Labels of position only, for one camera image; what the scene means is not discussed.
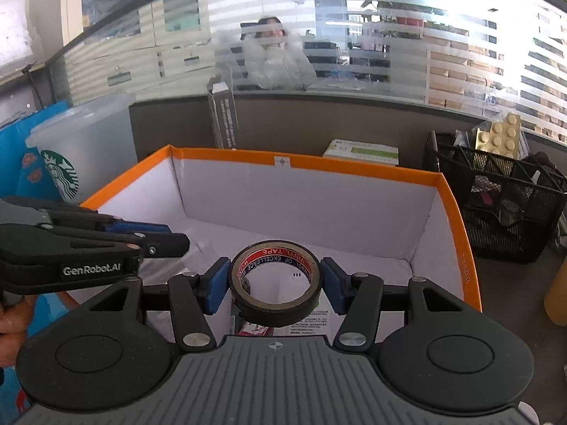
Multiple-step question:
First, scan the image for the colourful AGON desk mat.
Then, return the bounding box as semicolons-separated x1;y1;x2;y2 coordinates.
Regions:
0;293;78;424

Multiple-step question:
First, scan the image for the frosted Starbucks plastic cup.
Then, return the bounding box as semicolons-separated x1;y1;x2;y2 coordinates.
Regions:
25;93;137;204

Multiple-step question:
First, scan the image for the white marker pen box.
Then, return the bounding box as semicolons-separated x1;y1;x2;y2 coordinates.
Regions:
207;62;241;150

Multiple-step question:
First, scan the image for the black electrical tape roll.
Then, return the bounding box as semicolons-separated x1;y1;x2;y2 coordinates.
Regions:
229;240;323;327

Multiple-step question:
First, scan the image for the green white carton box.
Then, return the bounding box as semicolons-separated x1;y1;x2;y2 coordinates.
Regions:
323;139;399;166

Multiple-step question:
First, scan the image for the person in white jacket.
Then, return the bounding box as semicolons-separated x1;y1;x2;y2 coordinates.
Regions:
242;16;317;90

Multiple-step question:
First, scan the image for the red lighter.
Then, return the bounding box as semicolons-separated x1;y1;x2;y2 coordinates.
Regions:
236;321;273;337

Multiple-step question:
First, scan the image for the brown paper cup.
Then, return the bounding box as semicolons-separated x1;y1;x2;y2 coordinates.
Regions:
544;259;567;327

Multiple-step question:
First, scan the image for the blue paper bag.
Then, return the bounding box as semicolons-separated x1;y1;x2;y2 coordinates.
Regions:
0;102;68;202

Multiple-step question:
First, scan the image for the yellow pill blister pack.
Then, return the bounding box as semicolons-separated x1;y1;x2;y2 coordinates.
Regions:
475;113;521;159

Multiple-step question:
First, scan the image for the orange cardboard box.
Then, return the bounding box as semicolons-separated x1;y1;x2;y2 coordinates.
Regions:
85;146;482;309

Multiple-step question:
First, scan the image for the black mesh desk organizer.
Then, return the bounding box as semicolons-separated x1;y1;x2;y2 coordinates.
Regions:
422;131;566;264

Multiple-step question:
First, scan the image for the operator left hand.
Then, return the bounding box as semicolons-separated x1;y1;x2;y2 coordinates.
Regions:
0;295;38;367

